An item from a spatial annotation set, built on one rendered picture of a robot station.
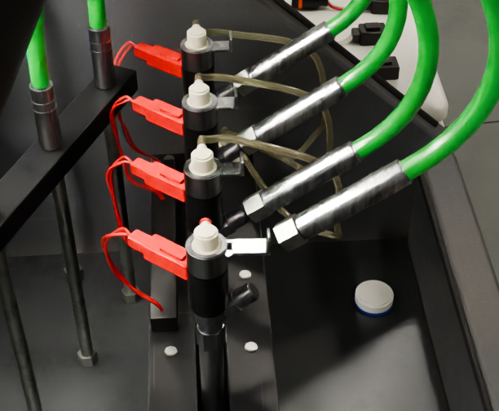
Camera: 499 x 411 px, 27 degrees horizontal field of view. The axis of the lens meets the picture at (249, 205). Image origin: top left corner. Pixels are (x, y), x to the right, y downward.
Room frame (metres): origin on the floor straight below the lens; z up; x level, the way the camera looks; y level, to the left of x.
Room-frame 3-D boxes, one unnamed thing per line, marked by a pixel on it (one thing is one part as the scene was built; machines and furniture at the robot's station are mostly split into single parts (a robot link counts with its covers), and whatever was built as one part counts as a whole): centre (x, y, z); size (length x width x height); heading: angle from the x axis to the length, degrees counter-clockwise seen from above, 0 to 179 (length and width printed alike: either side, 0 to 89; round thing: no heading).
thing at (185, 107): (0.65, 0.03, 1.03); 0.05 x 0.03 x 0.21; 93
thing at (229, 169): (0.56, 0.02, 1.14); 0.03 x 0.02 x 0.01; 93
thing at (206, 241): (0.49, 0.03, 1.14); 0.02 x 0.02 x 0.03
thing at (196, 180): (0.57, 0.02, 1.03); 0.05 x 0.03 x 0.21; 93
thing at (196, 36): (0.73, 0.04, 1.14); 0.02 x 0.02 x 0.03
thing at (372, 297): (0.71, -0.13, 0.84); 0.04 x 0.04 x 0.01
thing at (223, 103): (0.64, 0.03, 1.14); 0.03 x 0.02 x 0.01; 93
